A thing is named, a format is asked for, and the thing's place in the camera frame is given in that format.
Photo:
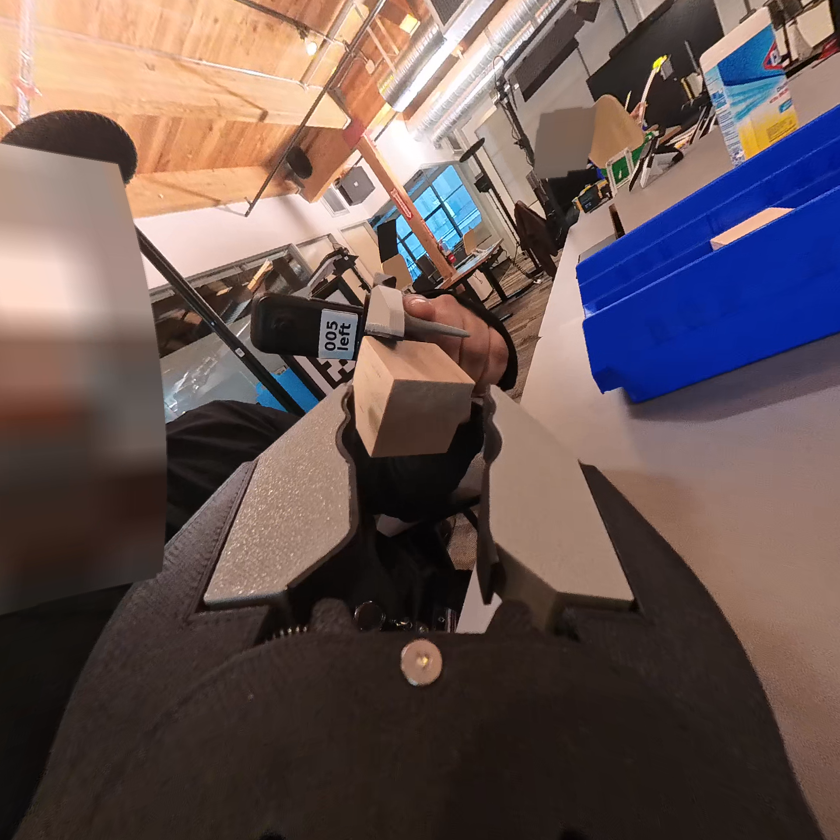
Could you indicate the silver ventilation duct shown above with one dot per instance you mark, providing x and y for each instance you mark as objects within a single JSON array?
[
  {"x": 479, "y": 79},
  {"x": 420, "y": 65}
]

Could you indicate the large blue plastic bin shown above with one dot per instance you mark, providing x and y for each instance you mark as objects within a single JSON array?
[{"x": 689, "y": 315}]

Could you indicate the orange-red diagonal column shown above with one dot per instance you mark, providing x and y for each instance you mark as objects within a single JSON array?
[{"x": 394, "y": 197}]

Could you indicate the black wall screen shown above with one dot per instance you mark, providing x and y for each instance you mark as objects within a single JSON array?
[{"x": 649, "y": 46}]

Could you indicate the white wipes canister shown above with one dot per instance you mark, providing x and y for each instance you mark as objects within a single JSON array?
[{"x": 751, "y": 98}]

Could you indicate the large light wooden cube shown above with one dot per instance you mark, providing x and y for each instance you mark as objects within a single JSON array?
[{"x": 748, "y": 233}]

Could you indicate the medium wooden cube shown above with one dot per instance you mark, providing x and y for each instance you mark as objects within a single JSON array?
[{"x": 420, "y": 413}]

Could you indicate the black round disc on pole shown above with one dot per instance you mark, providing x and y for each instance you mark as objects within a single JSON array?
[{"x": 65, "y": 131}]

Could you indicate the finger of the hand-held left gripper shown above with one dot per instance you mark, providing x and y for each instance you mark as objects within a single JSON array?
[{"x": 387, "y": 315}]

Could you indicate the person's left hand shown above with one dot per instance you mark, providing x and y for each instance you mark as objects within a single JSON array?
[{"x": 482, "y": 358}]

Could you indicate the wooden top standing table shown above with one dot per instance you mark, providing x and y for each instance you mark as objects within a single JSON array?
[{"x": 479, "y": 262}]

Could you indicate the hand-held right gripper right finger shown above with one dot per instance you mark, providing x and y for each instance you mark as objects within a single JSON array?
[{"x": 551, "y": 525}]

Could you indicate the blue-lit window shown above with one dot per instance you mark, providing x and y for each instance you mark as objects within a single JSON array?
[{"x": 433, "y": 210}]

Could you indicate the black wall speaker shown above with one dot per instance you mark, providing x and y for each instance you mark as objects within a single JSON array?
[{"x": 355, "y": 185}]

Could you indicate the ceiling air vent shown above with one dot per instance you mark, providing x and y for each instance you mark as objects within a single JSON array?
[{"x": 449, "y": 8}]

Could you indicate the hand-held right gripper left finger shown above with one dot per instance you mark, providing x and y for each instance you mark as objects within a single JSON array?
[{"x": 289, "y": 518}]

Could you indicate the person's black clothing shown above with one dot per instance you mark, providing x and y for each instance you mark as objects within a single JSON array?
[{"x": 216, "y": 446}]

